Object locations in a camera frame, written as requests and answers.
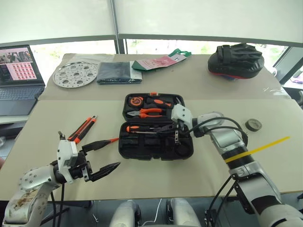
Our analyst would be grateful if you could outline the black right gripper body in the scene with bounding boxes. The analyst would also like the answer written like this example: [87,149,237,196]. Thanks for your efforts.
[173,119,190,144]

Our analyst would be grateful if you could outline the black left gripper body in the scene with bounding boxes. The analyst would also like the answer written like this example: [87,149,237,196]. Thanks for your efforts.
[69,150,93,183]

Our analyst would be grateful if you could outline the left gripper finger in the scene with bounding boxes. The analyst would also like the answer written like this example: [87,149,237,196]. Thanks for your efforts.
[81,140,112,156]
[89,161,122,183]

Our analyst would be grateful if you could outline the black plastic tool case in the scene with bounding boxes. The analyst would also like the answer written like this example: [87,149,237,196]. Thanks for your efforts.
[118,92,195,161]

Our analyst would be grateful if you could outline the slim orange black screwdriver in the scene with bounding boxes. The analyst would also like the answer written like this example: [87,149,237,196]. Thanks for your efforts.
[125,125,161,135]

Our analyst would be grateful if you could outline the orange black utility knife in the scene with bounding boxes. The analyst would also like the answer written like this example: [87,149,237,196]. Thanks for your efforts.
[67,114,98,143]

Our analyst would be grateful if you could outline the black orange tape measure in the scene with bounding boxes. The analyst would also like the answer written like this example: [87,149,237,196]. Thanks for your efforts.
[129,96,145,107]

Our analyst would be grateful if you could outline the grey rounded shape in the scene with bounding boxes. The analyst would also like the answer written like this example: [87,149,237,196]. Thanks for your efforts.
[110,200,143,227]
[165,198,202,227]

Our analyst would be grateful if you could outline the green pink paper bag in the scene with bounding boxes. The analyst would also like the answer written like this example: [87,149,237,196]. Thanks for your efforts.
[131,48,192,72]

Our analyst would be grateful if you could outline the black electrical tape roll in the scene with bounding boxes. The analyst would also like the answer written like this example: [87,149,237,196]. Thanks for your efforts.
[244,118,262,132]

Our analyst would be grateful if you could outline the round perforated steel plate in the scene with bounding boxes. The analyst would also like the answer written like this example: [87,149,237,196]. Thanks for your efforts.
[52,61,98,89]

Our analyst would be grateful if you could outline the dark folded cloth in bag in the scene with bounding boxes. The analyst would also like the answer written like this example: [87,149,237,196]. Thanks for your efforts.
[96,61,144,85]

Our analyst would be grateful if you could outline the black boxing pad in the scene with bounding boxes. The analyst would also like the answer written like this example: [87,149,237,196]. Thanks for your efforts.
[207,43,266,80]

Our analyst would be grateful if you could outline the yellow zip tie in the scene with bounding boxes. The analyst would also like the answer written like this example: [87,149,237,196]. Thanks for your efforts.
[224,136,291,164]

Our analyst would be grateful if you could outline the open laptop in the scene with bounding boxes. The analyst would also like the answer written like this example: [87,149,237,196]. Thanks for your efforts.
[0,44,46,117]

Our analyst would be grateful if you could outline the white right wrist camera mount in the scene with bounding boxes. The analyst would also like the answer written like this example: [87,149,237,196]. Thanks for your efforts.
[170,104,194,130]

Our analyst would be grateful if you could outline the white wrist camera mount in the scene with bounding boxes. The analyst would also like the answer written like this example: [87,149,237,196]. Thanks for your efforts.
[56,139,79,184]
[170,104,194,130]

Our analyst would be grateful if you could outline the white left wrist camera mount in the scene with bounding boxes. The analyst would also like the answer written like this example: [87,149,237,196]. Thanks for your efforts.
[56,139,79,184]

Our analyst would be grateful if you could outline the orange handled pliers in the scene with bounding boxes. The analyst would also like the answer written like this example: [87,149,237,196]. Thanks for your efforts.
[126,107,167,119]

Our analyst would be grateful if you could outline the orange black handled screwdriver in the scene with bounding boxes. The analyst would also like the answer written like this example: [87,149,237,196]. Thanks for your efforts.
[145,96,173,109]

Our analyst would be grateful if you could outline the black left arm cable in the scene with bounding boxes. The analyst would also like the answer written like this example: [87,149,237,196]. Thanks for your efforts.
[50,183,66,227]

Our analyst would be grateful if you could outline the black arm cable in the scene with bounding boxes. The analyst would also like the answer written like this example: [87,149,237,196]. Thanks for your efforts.
[205,174,254,227]
[50,183,66,227]
[188,117,249,152]

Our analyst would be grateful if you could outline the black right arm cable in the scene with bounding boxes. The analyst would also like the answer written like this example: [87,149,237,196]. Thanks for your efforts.
[188,117,249,152]
[205,174,254,227]

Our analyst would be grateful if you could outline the thin white cable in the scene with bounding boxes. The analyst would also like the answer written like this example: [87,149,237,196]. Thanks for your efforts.
[143,198,163,226]

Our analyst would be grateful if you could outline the dark window frame post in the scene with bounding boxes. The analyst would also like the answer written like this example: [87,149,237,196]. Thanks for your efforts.
[114,0,128,55]

